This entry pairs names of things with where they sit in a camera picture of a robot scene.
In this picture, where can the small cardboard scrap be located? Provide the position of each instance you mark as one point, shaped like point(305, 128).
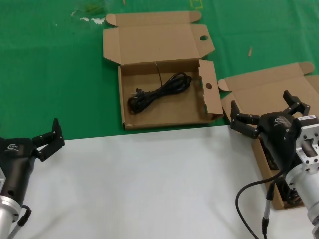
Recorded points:
point(250, 51)

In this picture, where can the green table cloth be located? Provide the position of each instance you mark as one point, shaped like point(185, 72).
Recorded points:
point(49, 62)

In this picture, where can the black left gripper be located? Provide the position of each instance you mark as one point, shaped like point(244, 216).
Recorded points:
point(17, 159)

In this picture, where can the open flat cardboard box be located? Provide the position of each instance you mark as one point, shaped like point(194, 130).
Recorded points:
point(162, 42)

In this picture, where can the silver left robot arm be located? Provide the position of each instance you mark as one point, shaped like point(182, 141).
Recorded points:
point(7, 214)

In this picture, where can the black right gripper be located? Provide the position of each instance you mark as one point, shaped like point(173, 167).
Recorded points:
point(279, 139)

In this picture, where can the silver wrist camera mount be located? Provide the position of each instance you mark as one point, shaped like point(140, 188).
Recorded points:
point(309, 139)
point(2, 181)

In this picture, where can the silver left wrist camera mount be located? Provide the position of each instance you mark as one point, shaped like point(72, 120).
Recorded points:
point(2, 181)

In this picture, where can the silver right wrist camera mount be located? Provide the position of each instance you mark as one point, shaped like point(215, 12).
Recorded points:
point(309, 139)

